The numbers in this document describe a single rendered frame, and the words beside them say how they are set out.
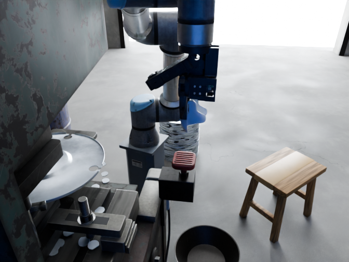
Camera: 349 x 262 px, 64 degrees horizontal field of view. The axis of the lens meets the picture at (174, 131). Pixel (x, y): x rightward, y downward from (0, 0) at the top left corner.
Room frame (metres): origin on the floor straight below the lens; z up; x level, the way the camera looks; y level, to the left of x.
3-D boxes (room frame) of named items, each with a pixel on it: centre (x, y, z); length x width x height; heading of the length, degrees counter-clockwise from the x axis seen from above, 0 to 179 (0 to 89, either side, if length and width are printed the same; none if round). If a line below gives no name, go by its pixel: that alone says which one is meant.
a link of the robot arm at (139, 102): (1.21, 0.14, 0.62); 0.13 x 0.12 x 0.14; 96
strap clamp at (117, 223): (0.40, 0.17, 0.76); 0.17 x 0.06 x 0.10; 82
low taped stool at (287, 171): (1.14, -0.56, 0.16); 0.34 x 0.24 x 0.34; 126
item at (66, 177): (0.55, 0.32, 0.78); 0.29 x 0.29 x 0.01
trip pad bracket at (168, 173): (0.61, -0.01, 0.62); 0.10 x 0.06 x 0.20; 82
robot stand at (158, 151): (1.21, 0.15, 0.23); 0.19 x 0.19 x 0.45; 65
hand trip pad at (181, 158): (0.61, -0.03, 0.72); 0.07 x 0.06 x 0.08; 172
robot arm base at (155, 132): (1.21, 0.15, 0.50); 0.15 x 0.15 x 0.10
